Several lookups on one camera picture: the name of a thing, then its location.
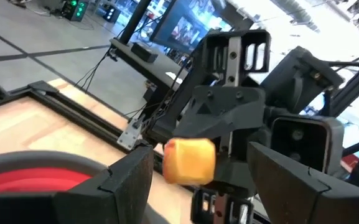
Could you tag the black device blue lights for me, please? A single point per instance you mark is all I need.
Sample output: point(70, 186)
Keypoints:
point(110, 14)

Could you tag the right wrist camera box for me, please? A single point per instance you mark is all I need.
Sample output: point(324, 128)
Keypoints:
point(303, 146)

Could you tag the grey side desk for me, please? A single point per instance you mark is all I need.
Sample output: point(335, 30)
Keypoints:
point(154, 67)

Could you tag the computer monitor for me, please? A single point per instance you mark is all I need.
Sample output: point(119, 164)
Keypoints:
point(191, 25)

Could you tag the black device green lights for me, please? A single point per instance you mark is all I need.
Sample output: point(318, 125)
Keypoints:
point(73, 9)

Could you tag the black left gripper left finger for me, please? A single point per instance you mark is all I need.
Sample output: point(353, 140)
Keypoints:
point(126, 186)

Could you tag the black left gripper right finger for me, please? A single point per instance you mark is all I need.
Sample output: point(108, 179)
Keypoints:
point(291, 199)

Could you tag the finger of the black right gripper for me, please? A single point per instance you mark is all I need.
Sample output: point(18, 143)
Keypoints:
point(222, 112)
point(235, 174)

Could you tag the black vertical pole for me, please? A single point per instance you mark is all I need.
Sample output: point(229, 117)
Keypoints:
point(135, 18)

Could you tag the small black desk box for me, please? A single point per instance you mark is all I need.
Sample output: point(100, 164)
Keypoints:
point(143, 51)

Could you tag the red colander bowl grey rim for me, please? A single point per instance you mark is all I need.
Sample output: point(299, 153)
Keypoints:
point(26, 180)

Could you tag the silver mounting bracket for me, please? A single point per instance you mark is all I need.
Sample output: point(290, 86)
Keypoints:
point(131, 133)

